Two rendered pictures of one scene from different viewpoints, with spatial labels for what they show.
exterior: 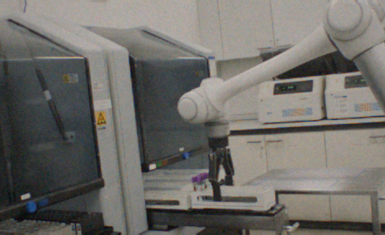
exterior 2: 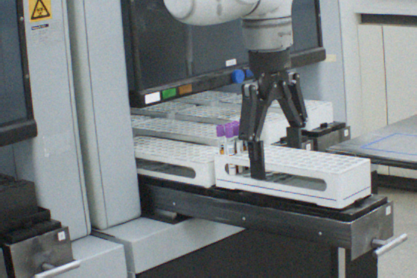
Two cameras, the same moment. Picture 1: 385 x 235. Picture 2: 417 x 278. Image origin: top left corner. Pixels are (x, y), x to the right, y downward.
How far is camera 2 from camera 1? 0.44 m
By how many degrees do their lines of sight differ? 17
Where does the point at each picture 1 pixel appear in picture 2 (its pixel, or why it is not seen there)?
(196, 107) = not seen: outside the picture
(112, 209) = (59, 177)
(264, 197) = (339, 182)
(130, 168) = (103, 100)
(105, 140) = (47, 48)
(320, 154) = not seen: outside the picture
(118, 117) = (80, 3)
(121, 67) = not seen: outside the picture
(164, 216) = (168, 195)
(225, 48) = not seen: outside the picture
